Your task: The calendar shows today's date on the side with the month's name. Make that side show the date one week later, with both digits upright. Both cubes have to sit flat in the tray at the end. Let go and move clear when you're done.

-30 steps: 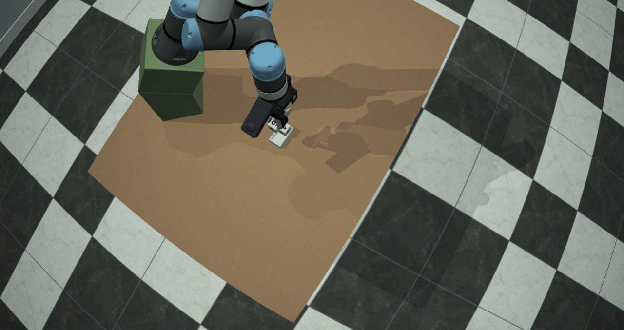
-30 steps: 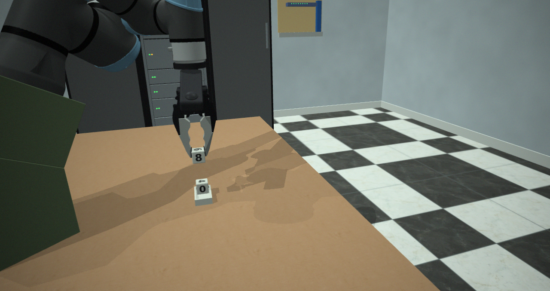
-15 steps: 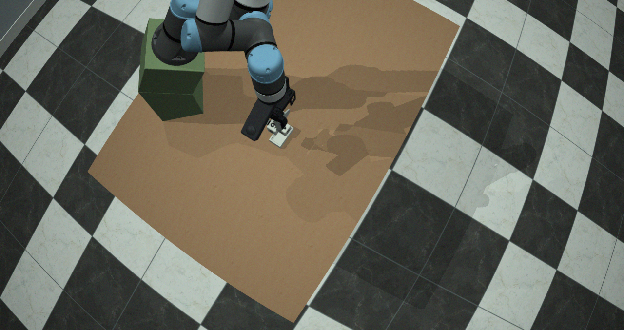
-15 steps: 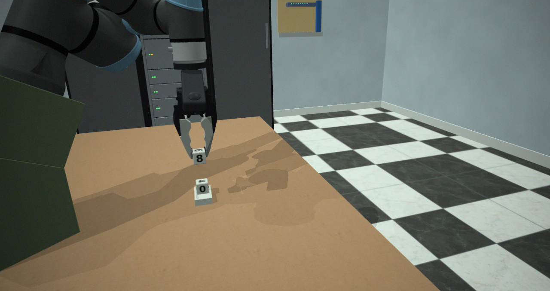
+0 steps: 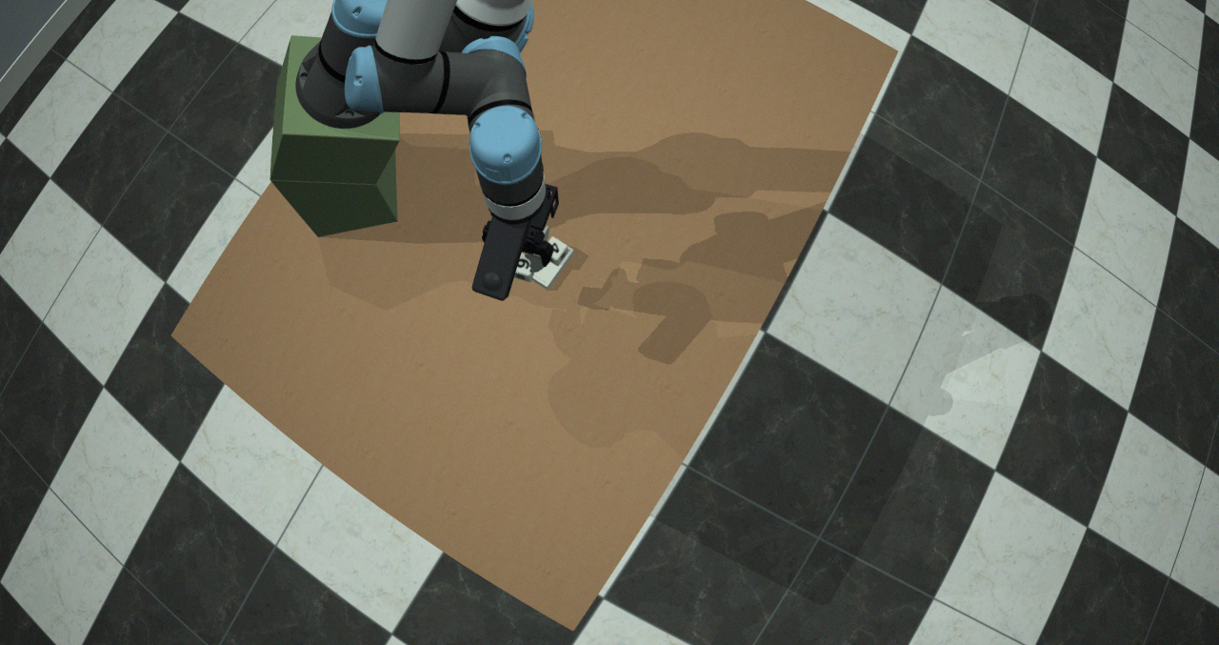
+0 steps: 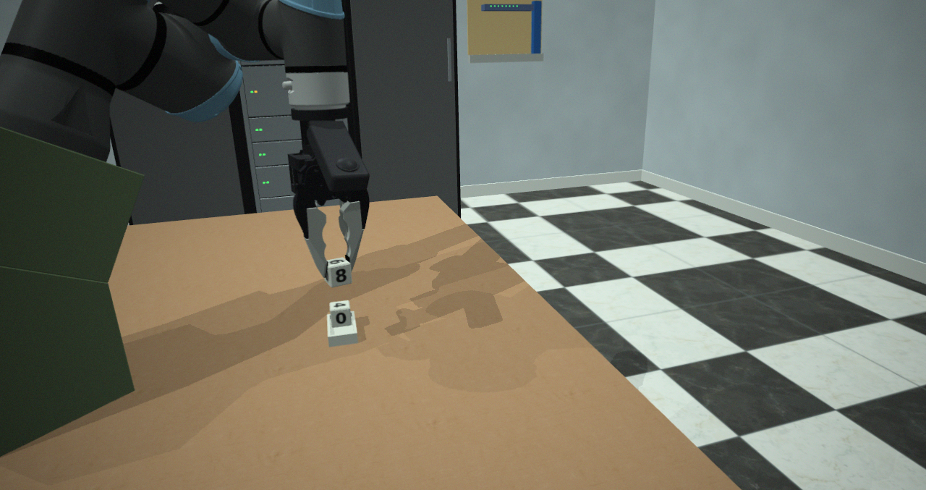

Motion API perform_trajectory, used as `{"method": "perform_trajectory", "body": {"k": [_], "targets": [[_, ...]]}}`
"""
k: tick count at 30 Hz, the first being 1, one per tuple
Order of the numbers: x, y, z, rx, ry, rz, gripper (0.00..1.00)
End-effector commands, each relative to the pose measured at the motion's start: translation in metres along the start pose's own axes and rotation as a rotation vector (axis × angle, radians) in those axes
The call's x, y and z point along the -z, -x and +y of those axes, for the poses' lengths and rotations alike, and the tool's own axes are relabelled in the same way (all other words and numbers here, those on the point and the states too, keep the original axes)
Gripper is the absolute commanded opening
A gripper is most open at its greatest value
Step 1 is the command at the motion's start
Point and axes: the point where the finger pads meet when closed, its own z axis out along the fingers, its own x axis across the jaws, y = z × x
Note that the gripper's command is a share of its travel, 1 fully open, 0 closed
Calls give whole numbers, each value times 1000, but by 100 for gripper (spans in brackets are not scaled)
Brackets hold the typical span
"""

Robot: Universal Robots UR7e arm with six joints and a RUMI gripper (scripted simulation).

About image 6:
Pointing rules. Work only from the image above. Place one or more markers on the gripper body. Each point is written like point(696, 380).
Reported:
point(304, 164)

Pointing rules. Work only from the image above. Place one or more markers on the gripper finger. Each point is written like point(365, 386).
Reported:
point(312, 222)
point(353, 219)

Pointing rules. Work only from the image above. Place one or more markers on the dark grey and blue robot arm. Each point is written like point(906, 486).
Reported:
point(63, 60)

